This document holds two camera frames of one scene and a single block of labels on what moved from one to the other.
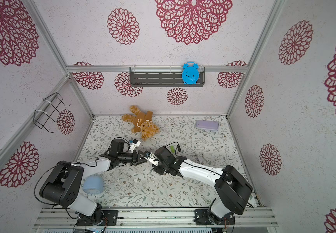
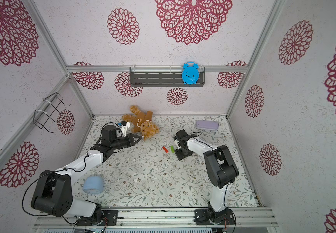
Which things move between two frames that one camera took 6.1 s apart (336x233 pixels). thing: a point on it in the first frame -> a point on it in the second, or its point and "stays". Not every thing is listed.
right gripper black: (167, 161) -> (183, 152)
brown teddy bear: (142, 123) stays
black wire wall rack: (41, 117) stays
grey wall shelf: (162, 76) stays
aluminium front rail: (155, 218) stays
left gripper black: (135, 159) -> (131, 140)
